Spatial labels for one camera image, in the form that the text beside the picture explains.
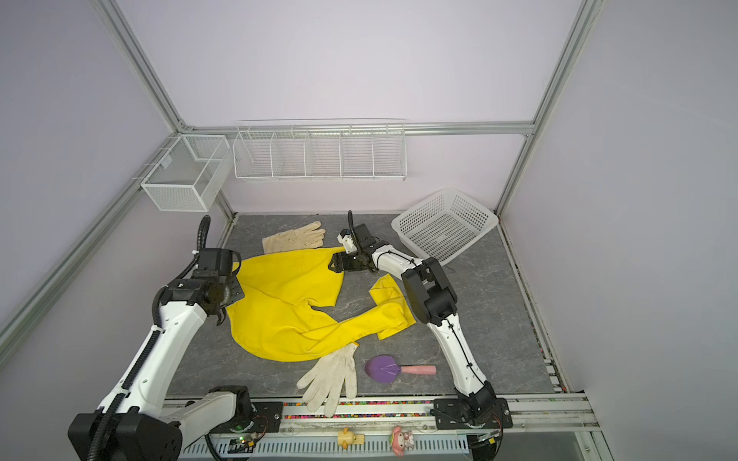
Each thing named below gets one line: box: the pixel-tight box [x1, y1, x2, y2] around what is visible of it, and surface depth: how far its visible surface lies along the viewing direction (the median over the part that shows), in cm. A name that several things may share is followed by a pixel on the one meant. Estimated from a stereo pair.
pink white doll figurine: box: [389, 426, 415, 458], surface depth 69 cm
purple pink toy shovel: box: [364, 354, 438, 384], surface depth 82 cm
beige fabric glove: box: [262, 220, 327, 254], surface depth 114 cm
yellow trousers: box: [226, 246, 417, 362], surface depth 91 cm
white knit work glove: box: [296, 342, 359, 418], surface depth 81 cm
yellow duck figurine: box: [337, 426, 366, 450], surface depth 70 cm
